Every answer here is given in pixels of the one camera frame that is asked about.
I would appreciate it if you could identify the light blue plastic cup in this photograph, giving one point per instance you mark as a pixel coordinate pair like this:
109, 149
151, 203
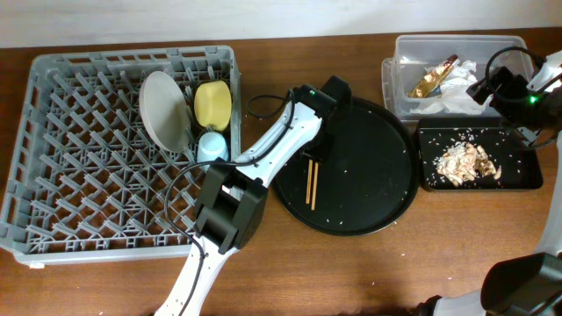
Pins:
212, 146

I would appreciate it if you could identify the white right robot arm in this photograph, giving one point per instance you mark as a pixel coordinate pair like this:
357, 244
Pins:
460, 235

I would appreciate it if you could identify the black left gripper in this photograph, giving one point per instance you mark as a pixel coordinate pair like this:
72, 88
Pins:
322, 149

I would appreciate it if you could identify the crumpled white tissue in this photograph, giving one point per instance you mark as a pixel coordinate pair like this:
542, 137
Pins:
453, 98

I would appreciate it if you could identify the black rectangular tray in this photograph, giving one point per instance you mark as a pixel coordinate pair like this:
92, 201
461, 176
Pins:
435, 137

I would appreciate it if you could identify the food scraps pile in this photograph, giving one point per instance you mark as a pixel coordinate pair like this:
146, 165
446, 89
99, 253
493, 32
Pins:
465, 162

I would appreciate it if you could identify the gold foil wrapper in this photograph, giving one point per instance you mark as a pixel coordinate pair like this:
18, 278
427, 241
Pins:
433, 78

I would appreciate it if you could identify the grey round plate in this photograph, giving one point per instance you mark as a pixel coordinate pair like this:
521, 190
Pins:
164, 113

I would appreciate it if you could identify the yellow plastic bowl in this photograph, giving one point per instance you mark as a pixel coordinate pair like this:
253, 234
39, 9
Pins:
213, 105

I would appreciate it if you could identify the round black tray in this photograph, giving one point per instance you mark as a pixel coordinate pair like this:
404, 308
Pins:
367, 182

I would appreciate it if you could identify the grey plastic dishwasher rack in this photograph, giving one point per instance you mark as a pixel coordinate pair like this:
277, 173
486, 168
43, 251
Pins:
86, 182

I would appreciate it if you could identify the wooden chopstick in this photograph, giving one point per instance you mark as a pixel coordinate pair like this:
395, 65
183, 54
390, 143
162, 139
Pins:
309, 181
314, 185

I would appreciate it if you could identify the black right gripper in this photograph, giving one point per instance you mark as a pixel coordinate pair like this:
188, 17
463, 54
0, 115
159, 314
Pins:
506, 111

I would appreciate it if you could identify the clear plastic waste bin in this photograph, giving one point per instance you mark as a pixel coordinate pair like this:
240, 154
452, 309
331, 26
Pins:
416, 55

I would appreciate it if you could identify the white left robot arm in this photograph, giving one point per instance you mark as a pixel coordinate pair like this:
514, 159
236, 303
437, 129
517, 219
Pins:
231, 202

